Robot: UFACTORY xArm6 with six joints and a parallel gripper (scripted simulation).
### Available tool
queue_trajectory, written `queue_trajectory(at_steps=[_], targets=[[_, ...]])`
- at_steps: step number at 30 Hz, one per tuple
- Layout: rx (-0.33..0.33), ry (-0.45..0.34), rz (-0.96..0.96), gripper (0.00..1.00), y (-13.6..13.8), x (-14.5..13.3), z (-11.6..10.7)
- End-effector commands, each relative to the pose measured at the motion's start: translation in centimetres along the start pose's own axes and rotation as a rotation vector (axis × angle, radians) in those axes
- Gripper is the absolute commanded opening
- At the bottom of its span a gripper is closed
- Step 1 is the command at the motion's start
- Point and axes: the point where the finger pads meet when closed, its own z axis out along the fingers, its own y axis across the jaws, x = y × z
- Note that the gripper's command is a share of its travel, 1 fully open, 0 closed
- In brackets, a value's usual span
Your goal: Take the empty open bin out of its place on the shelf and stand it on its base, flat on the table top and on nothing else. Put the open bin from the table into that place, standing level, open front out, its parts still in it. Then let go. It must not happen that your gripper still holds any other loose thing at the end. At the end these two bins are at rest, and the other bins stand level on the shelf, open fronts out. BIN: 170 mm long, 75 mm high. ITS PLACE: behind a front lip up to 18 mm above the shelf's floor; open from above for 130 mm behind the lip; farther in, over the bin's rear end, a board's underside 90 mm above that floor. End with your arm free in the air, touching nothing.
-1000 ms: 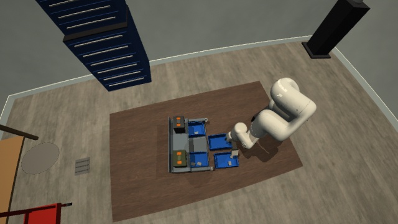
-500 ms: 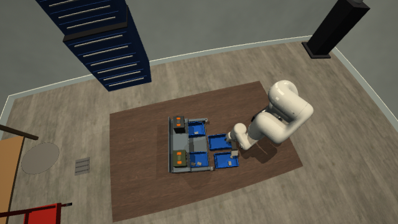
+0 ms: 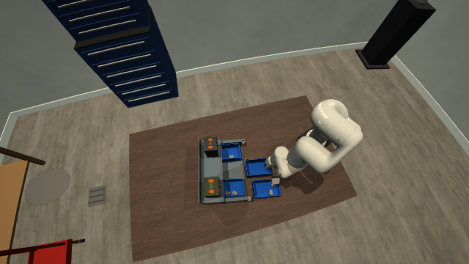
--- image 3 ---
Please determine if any blue bin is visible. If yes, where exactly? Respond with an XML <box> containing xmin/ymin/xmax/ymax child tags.
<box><xmin>224</xmin><ymin>178</ymin><xmax>245</xmax><ymax>198</ymax></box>
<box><xmin>251</xmin><ymin>179</ymin><xmax>281</xmax><ymax>199</ymax></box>
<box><xmin>245</xmin><ymin>158</ymin><xmax>272</xmax><ymax>178</ymax></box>
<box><xmin>221</xmin><ymin>143</ymin><xmax>242</xmax><ymax>163</ymax></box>

